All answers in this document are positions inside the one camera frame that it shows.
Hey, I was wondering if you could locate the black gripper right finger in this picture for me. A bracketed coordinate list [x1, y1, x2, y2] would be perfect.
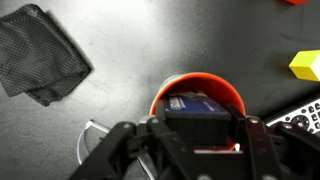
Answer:
[228, 104, 320, 180]

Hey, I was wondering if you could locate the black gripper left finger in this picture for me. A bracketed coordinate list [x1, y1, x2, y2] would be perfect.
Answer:
[68, 99, 198, 180]

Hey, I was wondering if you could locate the white mug red interior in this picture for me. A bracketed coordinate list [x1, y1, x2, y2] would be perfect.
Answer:
[149, 72, 247, 153]

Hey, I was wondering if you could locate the grey remote control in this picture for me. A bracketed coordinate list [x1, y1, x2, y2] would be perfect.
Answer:
[264, 94, 320, 136]

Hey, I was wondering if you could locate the clear wine glass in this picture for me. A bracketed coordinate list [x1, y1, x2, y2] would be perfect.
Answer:
[76, 119, 158, 180]

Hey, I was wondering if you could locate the yellow block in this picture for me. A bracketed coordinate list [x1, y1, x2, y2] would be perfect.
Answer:
[288, 49, 320, 83]

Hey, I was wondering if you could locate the black mesh cloth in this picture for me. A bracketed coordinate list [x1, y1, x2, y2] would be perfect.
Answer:
[0, 3, 94, 108]

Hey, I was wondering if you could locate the orange block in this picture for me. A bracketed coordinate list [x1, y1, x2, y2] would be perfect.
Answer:
[283, 0, 309, 6]

